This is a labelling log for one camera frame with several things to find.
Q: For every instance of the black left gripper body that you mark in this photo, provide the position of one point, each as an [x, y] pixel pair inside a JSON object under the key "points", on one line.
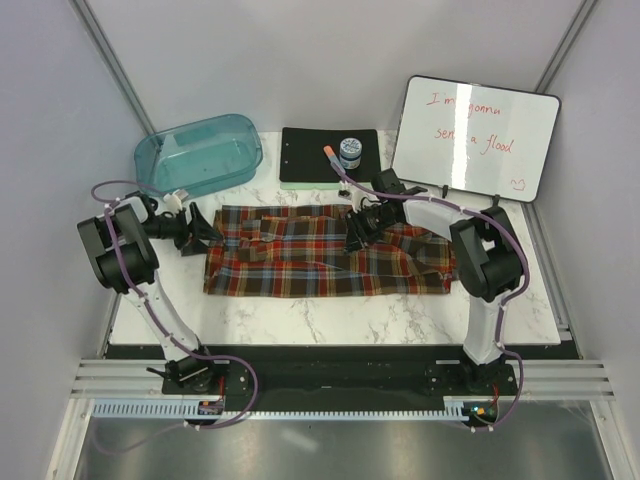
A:
{"points": [[169, 228]]}

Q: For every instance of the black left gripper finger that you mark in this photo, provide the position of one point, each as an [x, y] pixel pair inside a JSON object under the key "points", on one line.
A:
{"points": [[199, 227], [194, 247]]}

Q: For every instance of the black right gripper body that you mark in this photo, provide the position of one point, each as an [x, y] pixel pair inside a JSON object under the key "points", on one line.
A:
{"points": [[367, 224]]}

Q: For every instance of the plaid long sleeve shirt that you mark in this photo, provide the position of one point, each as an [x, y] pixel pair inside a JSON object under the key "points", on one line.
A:
{"points": [[298, 252]]}

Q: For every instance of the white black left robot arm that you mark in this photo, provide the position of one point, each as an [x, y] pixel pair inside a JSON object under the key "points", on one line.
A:
{"points": [[118, 247]]}

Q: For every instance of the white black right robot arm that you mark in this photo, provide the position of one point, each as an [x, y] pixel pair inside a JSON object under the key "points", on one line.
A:
{"points": [[490, 262]]}

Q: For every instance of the teal plastic bin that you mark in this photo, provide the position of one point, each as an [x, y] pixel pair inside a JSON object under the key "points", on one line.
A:
{"points": [[202, 157]]}

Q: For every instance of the small blue white jar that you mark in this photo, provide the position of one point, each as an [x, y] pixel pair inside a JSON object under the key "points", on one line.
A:
{"points": [[350, 153]]}

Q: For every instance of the blue orange marker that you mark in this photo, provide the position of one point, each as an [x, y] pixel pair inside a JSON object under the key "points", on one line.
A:
{"points": [[333, 159]]}

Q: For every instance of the green mat under clipboard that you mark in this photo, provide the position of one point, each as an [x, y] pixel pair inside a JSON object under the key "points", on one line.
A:
{"points": [[308, 186]]}

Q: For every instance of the black clipboard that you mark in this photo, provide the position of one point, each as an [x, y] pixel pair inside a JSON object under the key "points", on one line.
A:
{"points": [[303, 160]]}

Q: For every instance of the white dry-erase board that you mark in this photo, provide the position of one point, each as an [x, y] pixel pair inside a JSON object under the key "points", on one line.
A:
{"points": [[478, 139]]}

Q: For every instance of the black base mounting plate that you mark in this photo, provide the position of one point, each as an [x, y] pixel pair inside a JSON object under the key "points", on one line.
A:
{"points": [[342, 400]]}

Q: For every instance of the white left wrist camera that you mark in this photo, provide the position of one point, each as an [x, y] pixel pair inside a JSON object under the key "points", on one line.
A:
{"points": [[175, 201]]}

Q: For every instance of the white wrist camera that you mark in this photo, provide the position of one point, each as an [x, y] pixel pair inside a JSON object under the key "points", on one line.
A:
{"points": [[175, 201], [358, 199]]}

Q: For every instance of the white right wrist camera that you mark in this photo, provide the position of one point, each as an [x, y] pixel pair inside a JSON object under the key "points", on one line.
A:
{"points": [[358, 199]]}

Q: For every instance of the white slotted cable duct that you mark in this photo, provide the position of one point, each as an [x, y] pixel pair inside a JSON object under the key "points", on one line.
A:
{"points": [[196, 410]]}

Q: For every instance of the aluminium frame rail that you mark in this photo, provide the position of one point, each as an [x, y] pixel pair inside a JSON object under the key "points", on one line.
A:
{"points": [[534, 379]]}

